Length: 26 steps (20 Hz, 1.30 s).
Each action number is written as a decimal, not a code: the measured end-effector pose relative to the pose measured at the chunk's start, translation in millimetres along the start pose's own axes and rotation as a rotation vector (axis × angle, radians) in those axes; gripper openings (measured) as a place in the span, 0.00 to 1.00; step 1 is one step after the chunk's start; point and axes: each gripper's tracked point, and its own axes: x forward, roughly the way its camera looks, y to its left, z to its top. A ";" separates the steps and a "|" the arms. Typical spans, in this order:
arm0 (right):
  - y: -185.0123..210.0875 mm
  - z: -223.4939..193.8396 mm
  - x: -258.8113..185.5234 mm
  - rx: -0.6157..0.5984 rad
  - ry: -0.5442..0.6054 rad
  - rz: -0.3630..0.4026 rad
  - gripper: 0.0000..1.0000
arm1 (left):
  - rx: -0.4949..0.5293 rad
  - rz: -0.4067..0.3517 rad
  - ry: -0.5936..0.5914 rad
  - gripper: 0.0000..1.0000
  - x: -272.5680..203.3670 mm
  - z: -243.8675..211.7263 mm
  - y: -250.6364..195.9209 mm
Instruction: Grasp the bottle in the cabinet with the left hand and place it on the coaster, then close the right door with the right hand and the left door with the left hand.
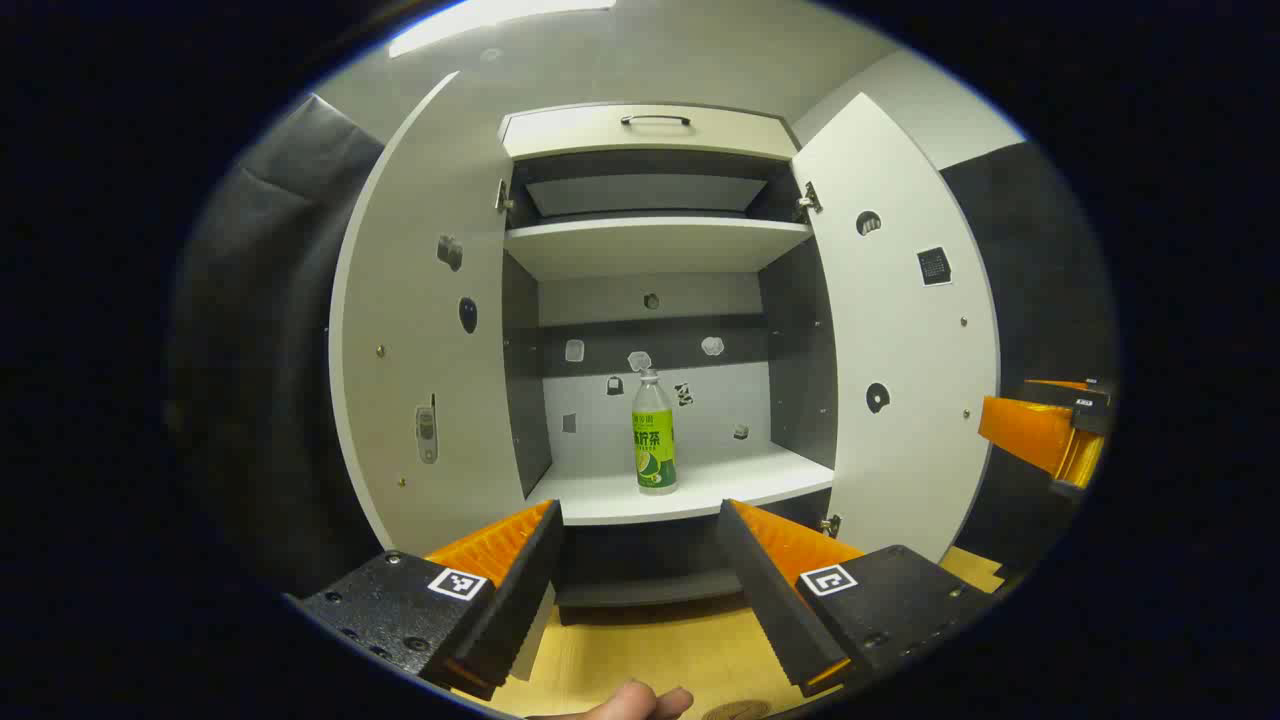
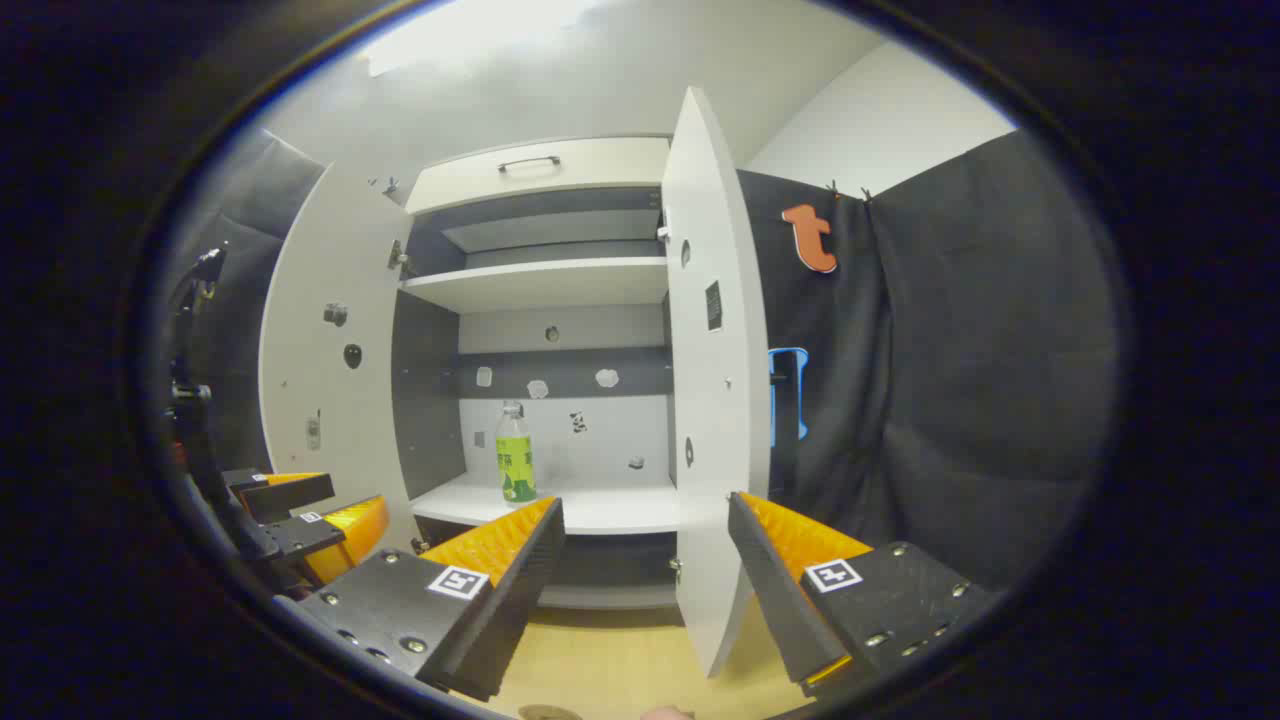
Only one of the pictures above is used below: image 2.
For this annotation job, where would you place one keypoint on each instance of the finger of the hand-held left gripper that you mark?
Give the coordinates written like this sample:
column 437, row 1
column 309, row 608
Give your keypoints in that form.
column 350, row 530
column 290, row 497

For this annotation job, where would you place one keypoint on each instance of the green bottle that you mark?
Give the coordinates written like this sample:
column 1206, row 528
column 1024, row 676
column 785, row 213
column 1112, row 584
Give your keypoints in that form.
column 515, row 460

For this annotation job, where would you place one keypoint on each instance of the white cabinet door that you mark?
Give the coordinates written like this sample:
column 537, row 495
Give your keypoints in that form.
column 715, row 400
column 370, row 300

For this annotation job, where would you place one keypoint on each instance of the round brown coaster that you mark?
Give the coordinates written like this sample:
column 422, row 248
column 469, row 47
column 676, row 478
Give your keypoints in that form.
column 550, row 714

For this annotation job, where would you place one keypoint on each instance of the white grey cabinet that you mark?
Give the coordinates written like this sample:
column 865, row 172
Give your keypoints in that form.
column 560, row 285

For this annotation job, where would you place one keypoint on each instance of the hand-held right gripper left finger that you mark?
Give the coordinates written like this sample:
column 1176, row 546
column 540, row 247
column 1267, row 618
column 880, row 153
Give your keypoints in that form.
column 520, row 590

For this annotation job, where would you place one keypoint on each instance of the black backdrop cloth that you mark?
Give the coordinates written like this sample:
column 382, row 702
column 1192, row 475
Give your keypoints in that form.
column 950, row 350

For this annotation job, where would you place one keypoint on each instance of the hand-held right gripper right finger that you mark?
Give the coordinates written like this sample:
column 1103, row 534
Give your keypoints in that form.
column 770, row 590

